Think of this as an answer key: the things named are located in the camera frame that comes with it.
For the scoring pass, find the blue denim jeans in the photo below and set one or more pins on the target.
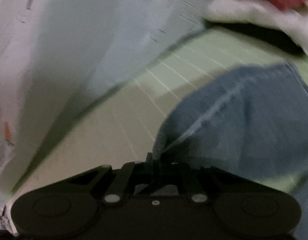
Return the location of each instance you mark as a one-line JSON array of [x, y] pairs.
[[251, 121]]

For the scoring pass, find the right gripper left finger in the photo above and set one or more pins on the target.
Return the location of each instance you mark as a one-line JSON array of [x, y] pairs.
[[120, 184]]

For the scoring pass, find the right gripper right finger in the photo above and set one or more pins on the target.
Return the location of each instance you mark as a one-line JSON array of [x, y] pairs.
[[175, 179]]

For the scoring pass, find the carrot print bed sheet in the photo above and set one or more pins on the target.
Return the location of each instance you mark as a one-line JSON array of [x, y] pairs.
[[57, 57]]

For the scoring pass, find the white folded shirt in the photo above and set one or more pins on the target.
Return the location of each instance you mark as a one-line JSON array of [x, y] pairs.
[[292, 22]]

